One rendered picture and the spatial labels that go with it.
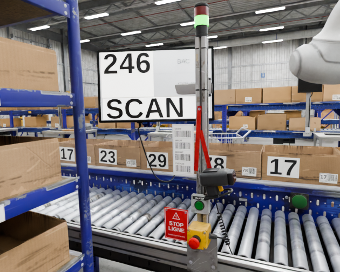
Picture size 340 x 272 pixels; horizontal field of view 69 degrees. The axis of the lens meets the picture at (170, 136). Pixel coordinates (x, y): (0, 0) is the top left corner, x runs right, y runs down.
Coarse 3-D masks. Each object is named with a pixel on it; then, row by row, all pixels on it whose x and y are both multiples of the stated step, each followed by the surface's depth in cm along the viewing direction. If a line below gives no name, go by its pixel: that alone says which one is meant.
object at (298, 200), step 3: (297, 195) 128; (300, 195) 128; (294, 198) 129; (297, 198) 128; (300, 198) 127; (303, 198) 127; (294, 201) 129; (297, 201) 128; (300, 201) 127; (303, 201) 127; (306, 201) 127; (294, 204) 129; (297, 204) 128; (300, 204) 128; (303, 204) 127; (306, 204) 127; (297, 207) 128; (300, 207) 128; (303, 207) 128
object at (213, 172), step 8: (208, 168) 89; (216, 168) 87; (224, 168) 87; (200, 176) 86; (208, 176) 84; (216, 176) 83; (224, 176) 82; (232, 176) 82; (208, 184) 85; (216, 184) 84; (224, 184) 83; (232, 184) 82; (208, 192) 87; (216, 192) 86
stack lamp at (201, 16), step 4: (196, 8) 86; (200, 8) 85; (204, 8) 85; (196, 12) 86; (200, 12) 85; (204, 12) 85; (196, 16) 86; (200, 16) 85; (204, 16) 85; (208, 16) 87; (196, 20) 86; (200, 20) 86; (204, 20) 86; (208, 20) 87; (196, 24) 86; (208, 24) 87
